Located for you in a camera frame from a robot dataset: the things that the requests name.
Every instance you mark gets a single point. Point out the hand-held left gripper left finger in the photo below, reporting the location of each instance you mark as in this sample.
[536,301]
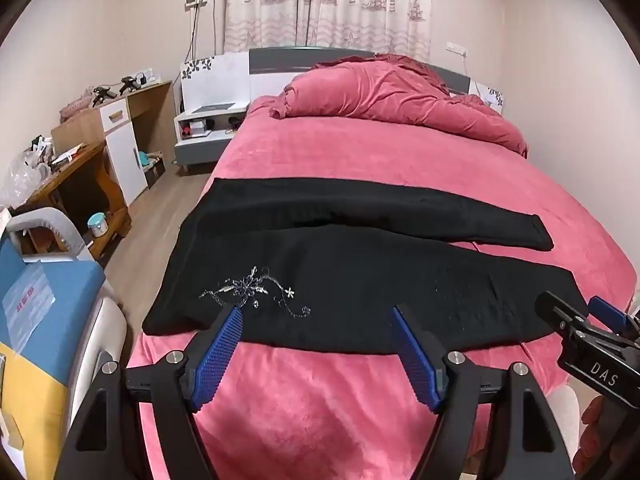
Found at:
[220,350]

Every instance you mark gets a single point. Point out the white wall socket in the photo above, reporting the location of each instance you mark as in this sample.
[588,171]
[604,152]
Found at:
[456,48]

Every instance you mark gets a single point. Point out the clear plastic bags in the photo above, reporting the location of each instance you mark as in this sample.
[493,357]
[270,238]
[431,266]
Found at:
[22,180]

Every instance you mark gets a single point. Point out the blue cushion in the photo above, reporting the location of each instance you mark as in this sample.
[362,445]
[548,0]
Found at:
[65,280]

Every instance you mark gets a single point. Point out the teal round tin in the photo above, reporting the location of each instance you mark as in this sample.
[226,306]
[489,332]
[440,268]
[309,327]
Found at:
[98,224]

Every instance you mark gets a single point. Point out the black hand tool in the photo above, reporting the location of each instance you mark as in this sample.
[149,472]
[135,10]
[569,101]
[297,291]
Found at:
[104,94]
[131,84]

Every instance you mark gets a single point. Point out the pink bed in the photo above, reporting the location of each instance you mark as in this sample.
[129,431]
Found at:
[350,150]

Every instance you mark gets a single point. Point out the pink duvet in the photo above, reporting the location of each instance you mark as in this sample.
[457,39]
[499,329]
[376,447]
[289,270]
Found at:
[390,95]

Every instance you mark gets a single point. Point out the low wooden table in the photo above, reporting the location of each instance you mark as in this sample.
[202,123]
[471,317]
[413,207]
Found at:
[75,170]

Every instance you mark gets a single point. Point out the grey flat pad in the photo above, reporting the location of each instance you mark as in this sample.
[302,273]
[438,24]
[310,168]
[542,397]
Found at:
[214,108]

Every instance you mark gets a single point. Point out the white wall power strip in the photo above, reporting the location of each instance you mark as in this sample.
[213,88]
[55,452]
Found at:
[195,1]

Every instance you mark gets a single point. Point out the wooden desk with white cabinet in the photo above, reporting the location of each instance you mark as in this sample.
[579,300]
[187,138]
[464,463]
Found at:
[125,155]

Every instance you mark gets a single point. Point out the small cardboard box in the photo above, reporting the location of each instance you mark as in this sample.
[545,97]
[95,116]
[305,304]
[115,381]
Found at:
[155,170]

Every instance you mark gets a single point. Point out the person's right hand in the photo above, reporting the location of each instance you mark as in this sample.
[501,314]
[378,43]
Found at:
[595,420]

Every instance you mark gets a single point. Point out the clear plastic sheet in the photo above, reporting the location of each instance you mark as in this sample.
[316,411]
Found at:
[27,305]

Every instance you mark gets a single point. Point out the white and grey nightstand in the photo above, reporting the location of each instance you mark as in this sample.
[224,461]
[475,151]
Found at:
[200,147]

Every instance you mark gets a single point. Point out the pink fluffy cloth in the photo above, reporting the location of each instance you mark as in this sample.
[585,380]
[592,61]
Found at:
[77,109]

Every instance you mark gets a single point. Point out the black pants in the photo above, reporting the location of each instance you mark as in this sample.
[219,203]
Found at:
[350,270]

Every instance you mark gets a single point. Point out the white printed curtain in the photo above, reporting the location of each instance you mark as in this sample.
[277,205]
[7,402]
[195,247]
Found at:
[325,0]

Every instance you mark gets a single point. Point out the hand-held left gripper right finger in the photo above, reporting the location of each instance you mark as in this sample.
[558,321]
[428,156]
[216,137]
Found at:
[415,355]

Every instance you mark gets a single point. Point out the grey and white headboard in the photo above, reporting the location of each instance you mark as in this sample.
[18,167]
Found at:
[280,57]

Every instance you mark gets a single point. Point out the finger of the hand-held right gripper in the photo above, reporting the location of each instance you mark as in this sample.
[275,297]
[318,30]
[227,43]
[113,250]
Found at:
[607,310]
[562,315]

